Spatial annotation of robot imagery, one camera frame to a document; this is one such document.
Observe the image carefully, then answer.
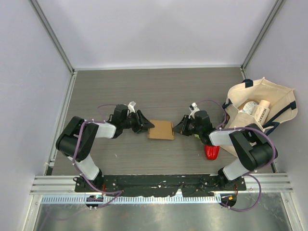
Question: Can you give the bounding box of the beige lotion bottle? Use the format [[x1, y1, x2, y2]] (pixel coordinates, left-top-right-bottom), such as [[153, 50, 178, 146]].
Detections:
[[252, 100, 270, 125]]

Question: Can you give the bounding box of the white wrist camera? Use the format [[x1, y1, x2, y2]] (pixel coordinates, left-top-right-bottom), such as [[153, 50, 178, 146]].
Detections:
[[128, 101, 136, 113], [189, 103, 200, 119]]

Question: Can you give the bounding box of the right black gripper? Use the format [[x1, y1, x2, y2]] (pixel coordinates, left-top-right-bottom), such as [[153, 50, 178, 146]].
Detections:
[[172, 115, 202, 136]]

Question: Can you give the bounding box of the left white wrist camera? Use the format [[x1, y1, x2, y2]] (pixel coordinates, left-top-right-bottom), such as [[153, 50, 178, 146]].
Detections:
[[128, 101, 136, 113]]

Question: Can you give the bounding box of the red bell pepper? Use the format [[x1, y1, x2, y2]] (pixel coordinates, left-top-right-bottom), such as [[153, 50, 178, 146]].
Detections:
[[204, 145, 220, 160]]

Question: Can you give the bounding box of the beige canvas tote bag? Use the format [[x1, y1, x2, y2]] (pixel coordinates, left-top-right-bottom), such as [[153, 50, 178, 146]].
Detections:
[[216, 77, 299, 160]]

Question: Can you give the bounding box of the left aluminium frame post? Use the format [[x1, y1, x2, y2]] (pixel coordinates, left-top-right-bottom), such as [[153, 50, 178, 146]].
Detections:
[[28, 0, 77, 75]]

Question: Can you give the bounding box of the white slotted cable duct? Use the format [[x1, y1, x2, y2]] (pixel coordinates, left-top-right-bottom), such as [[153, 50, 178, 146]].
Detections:
[[41, 194, 221, 205]]

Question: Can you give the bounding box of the right aluminium frame post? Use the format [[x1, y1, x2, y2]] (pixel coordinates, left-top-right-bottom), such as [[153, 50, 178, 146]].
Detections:
[[241, 0, 286, 75]]

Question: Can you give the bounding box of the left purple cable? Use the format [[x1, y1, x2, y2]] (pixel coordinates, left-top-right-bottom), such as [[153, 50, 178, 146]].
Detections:
[[72, 103, 125, 221]]

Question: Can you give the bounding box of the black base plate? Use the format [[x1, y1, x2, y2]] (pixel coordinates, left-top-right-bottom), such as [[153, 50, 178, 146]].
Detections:
[[74, 174, 246, 197]]

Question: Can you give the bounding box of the brown cardboard paper box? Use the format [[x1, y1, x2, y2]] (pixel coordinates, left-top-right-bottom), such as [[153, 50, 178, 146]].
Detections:
[[148, 119, 175, 140]]

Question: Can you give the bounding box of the aluminium frame post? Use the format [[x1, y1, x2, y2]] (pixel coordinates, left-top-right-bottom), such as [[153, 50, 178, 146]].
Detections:
[[241, 0, 286, 75], [28, 0, 77, 75]]

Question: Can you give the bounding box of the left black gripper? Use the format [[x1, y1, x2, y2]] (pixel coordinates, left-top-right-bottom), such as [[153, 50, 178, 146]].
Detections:
[[121, 110, 154, 133]]

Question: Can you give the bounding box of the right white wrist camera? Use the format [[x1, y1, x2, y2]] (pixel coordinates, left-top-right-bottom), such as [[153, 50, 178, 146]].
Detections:
[[189, 103, 200, 119]]

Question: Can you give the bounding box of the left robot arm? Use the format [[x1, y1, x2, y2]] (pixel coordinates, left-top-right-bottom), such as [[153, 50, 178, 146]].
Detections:
[[55, 102, 155, 192]]

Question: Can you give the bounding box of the white round package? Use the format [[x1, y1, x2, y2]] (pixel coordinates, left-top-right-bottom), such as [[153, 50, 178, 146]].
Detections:
[[240, 101, 258, 115]]

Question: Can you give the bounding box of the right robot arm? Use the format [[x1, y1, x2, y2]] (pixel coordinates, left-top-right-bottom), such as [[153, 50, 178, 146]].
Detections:
[[173, 110, 277, 190]]

